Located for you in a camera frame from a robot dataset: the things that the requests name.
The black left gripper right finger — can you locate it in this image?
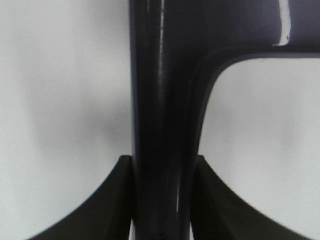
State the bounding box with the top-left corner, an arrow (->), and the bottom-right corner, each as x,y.
191,155 -> 303,240

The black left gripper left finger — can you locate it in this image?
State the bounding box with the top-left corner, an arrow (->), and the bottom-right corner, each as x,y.
33,155 -> 134,240

